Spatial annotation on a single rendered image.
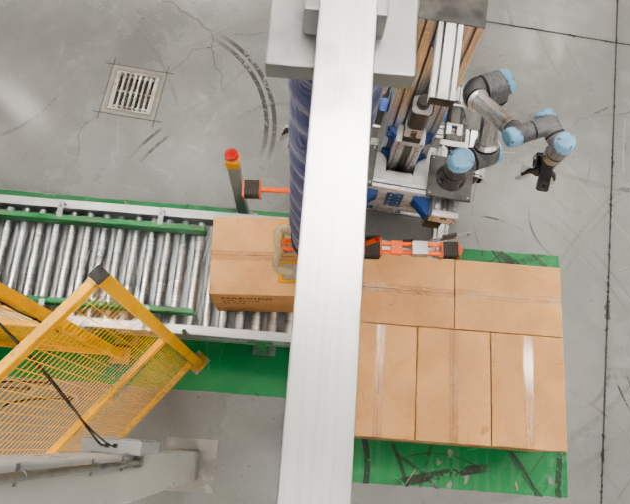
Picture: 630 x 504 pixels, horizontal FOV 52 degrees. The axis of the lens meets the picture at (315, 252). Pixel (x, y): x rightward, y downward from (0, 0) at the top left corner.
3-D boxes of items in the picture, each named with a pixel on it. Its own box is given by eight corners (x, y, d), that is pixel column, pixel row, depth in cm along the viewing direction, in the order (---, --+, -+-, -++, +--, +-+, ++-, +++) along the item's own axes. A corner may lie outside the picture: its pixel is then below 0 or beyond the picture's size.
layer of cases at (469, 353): (333, 435, 369) (338, 434, 330) (343, 269, 398) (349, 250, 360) (539, 451, 370) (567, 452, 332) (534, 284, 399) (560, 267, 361)
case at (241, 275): (217, 310, 347) (208, 294, 308) (222, 240, 358) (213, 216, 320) (328, 313, 348) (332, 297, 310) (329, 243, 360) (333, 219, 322)
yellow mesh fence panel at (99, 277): (104, 471, 372) (-116, 501, 172) (92, 459, 374) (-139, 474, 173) (210, 360, 393) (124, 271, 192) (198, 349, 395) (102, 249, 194)
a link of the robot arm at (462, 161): (439, 162, 312) (445, 150, 299) (464, 154, 314) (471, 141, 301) (449, 184, 309) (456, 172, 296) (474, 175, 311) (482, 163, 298)
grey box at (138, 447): (104, 450, 237) (79, 451, 208) (107, 435, 238) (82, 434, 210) (158, 454, 237) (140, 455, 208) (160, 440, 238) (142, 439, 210)
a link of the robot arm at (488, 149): (463, 160, 314) (475, 69, 271) (490, 151, 316) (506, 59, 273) (474, 177, 307) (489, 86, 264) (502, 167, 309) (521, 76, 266)
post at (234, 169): (240, 227, 419) (224, 163, 323) (241, 218, 421) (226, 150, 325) (250, 228, 419) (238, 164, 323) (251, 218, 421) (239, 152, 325)
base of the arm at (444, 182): (437, 161, 323) (441, 152, 314) (467, 166, 323) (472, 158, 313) (434, 188, 319) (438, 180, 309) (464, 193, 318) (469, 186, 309)
